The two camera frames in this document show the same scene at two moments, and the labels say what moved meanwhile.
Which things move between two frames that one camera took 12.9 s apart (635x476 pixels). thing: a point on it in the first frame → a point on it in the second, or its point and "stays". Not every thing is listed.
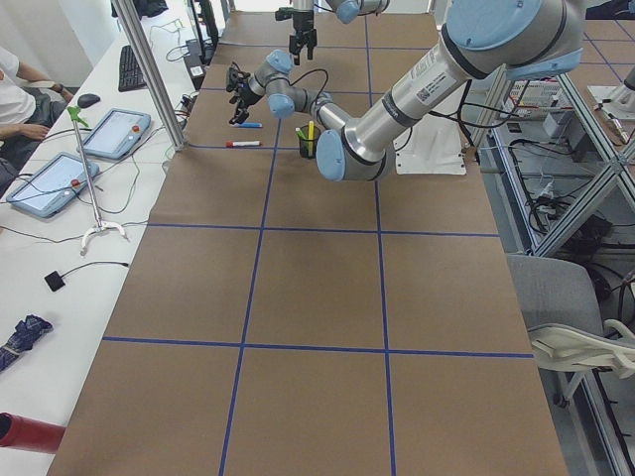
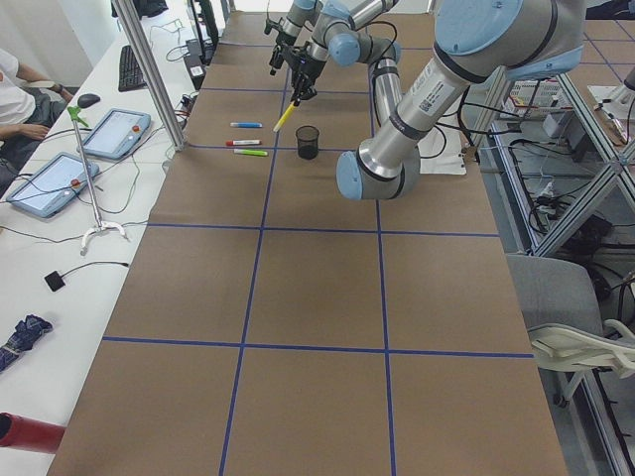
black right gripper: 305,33 → 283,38
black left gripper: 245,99 → 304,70
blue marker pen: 249,125 stays
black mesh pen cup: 308,146 stays
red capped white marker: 242,144 stays
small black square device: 54,281 stays
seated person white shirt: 30,108 stays
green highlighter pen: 299,131 → 251,152
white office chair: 564,314 stays
